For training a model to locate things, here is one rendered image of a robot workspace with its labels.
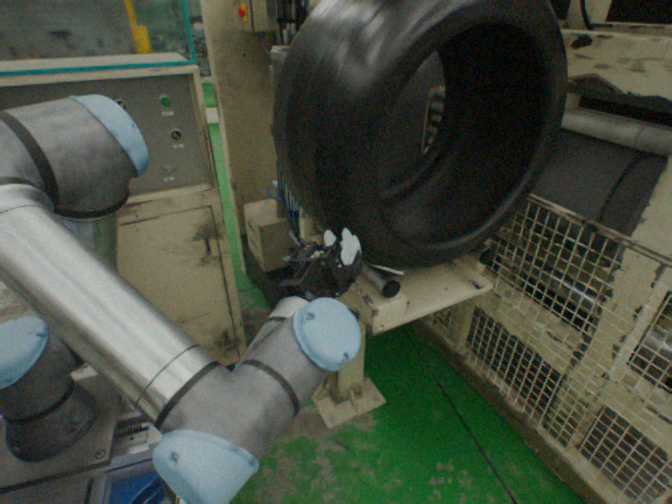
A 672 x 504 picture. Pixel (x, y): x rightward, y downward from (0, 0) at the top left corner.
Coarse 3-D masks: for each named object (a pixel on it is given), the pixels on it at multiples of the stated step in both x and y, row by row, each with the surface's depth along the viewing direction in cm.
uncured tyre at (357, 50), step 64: (384, 0) 58; (448, 0) 58; (512, 0) 63; (320, 64) 63; (384, 64) 58; (448, 64) 97; (512, 64) 90; (320, 128) 63; (384, 128) 63; (448, 128) 107; (512, 128) 97; (320, 192) 69; (384, 192) 108; (448, 192) 109; (512, 192) 88; (384, 256) 78; (448, 256) 87
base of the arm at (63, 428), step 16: (80, 384) 80; (64, 400) 73; (80, 400) 76; (96, 400) 82; (32, 416) 69; (48, 416) 71; (64, 416) 73; (80, 416) 75; (96, 416) 79; (16, 432) 70; (32, 432) 70; (48, 432) 71; (64, 432) 73; (80, 432) 75; (16, 448) 71; (32, 448) 71; (48, 448) 72; (64, 448) 73
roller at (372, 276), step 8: (368, 264) 90; (368, 272) 89; (376, 272) 87; (384, 272) 87; (368, 280) 90; (376, 280) 86; (384, 280) 85; (392, 280) 84; (376, 288) 87; (384, 288) 84; (392, 288) 85; (384, 296) 85; (392, 296) 86
